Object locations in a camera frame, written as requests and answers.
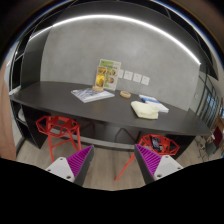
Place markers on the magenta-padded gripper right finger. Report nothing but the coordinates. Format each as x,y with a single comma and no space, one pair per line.
151,161

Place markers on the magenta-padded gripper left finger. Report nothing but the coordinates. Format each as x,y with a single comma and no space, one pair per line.
75,163

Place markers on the cream towel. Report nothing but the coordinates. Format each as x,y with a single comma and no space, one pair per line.
145,110

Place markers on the white booklet with blue band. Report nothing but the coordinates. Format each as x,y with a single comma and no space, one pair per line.
161,106

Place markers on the grey patterned magazine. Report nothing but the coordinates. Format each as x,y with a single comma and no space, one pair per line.
91,95

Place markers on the beige tape roll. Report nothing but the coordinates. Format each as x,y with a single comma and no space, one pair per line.
121,94

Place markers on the black framed glass partition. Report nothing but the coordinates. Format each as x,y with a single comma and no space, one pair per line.
208,100

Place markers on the small sign on wooden base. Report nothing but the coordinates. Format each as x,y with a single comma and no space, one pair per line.
100,78

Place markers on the acrylic stand with green flyer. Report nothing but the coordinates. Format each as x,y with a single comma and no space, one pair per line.
113,75

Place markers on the curved ceiling light strip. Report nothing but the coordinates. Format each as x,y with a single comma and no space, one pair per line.
110,16

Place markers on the white wall socket plates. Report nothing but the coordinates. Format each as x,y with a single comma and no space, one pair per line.
128,75

